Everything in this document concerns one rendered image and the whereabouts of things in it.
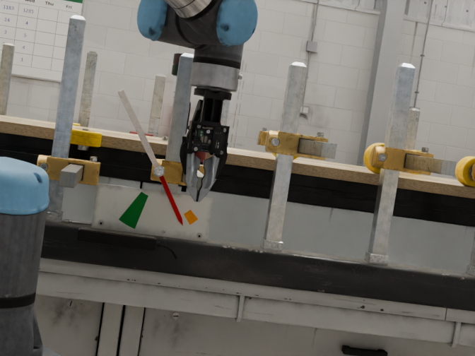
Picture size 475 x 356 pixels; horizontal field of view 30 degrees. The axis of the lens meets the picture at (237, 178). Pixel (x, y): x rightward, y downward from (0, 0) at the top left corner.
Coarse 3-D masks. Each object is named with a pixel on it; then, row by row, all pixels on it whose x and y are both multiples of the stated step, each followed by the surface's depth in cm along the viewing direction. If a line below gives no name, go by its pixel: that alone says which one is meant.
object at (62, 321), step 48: (0, 144) 215; (48, 144) 216; (240, 192) 222; (288, 192) 223; (336, 192) 225; (240, 240) 223; (288, 240) 224; (336, 240) 226; (432, 240) 229; (48, 336) 222; (96, 336) 224; (144, 336) 225; (192, 336) 227; (240, 336) 228; (288, 336) 230; (336, 336) 231; (384, 336) 232
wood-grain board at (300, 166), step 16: (0, 128) 213; (16, 128) 214; (32, 128) 214; (48, 128) 214; (80, 128) 258; (112, 144) 216; (128, 144) 217; (160, 144) 218; (240, 160) 220; (256, 160) 221; (272, 160) 221; (304, 160) 257; (320, 160) 292; (320, 176) 223; (336, 176) 223; (352, 176) 224; (368, 176) 224; (400, 176) 238; (416, 176) 267; (432, 192) 226; (448, 192) 227; (464, 192) 227
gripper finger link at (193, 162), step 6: (192, 156) 166; (192, 162) 166; (198, 162) 168; (192, 168) 165; (198, 168) 168; (186, 174) 168; (192, 174) 164; (186, 180) 168; (192, 180) 164; (192, 186) 168; (192, 192) 169
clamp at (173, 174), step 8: (160, 160) 198; (168, 160) 197; (152, 168) 197; (168, 168) 197; (176, 168) 197; (200, 168) 198; (152, 176) 197; (168, 176) 197; (176, 176) 197; (184, 184) 198
